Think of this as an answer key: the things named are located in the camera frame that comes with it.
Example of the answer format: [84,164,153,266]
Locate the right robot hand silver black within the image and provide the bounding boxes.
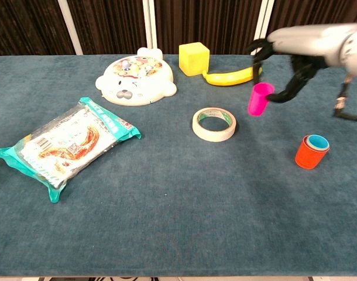
[247,22,355,104]

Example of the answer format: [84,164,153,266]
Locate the pink plastic cup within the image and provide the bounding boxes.
[248,82,275,117]

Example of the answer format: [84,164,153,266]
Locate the blue plastic cup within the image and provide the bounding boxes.
[308,134,330,150]

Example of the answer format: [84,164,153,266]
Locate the yellow banana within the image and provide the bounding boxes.
[202,66,263,87]

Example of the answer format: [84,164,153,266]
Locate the yellow foam cube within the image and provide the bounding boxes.
[178,42,211,77]

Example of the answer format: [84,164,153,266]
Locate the orange plastic cup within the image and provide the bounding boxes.
[294,135,331,170]

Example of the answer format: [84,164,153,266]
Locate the masking tape roll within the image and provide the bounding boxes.
[192,107,236,143]

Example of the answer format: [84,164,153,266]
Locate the white bear fishing toy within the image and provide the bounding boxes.
[95,47,178,107]

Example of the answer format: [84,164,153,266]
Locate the teal velvet tablecloth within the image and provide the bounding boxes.
[0,54,357,277]

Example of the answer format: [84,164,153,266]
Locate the teal snack package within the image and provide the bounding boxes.
[0,97,142,203]

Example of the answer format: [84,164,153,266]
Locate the white partition post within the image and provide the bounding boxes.
[142,0,159,50]
[250,0,275,56]
[57,0,84,56]

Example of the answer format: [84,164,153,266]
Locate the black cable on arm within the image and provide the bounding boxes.
[332,74,357,122]

